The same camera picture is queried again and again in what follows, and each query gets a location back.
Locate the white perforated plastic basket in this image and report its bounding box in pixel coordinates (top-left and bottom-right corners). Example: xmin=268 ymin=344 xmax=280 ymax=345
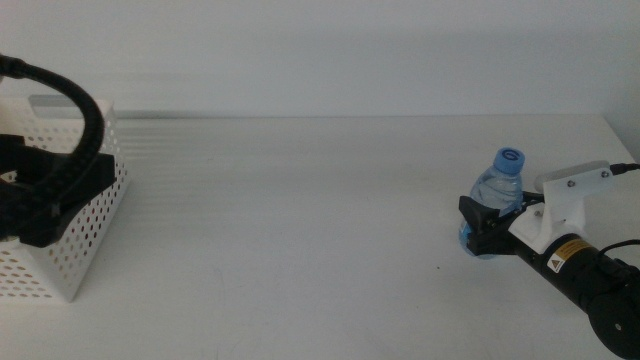
xmin=0 ymin=95 xmax=131 ymax=304

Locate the thin black right arm wire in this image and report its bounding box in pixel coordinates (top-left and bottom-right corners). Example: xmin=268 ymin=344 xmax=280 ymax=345
xmin=597 ymin=238 xmax=640 ymax=257

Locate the black left camera cable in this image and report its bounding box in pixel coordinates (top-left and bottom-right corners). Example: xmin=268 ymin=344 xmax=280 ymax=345
xmin=0 ymin=53 xmax=107 ymax=221

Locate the small water bottle blue cap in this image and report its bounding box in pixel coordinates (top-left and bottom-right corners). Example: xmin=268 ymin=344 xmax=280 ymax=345
xmin=458 ymin=146 xmax=526 ymax=260

